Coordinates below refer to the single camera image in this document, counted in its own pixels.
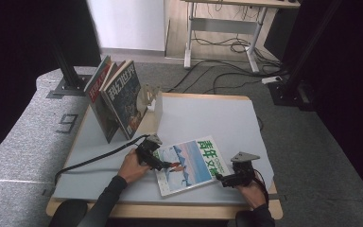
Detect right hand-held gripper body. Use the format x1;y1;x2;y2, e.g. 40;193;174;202
229;151;261;187

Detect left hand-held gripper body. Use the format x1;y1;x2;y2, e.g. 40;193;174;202
134;133;164;168

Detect white magazine green lettering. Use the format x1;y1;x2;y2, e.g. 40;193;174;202
153;134;232;198

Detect beige expandable book rack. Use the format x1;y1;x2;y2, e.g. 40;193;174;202
134;82;164;140

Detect dark blue lava magazine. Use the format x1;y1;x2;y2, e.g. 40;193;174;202
101;59;148;141

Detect person's left hand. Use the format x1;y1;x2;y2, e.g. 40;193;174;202
116;148;151;184

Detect person's right hand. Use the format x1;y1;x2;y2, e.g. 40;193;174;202
236;181;268;209

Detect person's right leg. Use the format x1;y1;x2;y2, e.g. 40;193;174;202
234;211;255;227

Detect wooden table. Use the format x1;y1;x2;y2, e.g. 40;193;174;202
45;90;284;220

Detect white power strip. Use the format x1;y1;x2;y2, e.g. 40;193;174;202
261;75;284;86

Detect black slanted metal stand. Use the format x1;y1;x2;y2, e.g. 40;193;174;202
267;0;344;112

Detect black metal stand square base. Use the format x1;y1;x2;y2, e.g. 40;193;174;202
46;31;97;97

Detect dark curtain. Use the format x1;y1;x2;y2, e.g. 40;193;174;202
0;0;104;168
280;0;363;202

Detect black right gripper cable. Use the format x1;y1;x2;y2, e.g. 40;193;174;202
252;167;270;206

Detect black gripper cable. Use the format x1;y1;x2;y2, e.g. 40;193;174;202
252;167;270;206
53;133;151;187

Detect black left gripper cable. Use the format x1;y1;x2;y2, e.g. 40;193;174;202
53;133;151;187

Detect black floor cables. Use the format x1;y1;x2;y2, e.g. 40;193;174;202
166;37;289;96

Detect white metal desk frame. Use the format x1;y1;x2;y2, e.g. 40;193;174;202
181;0;301;74

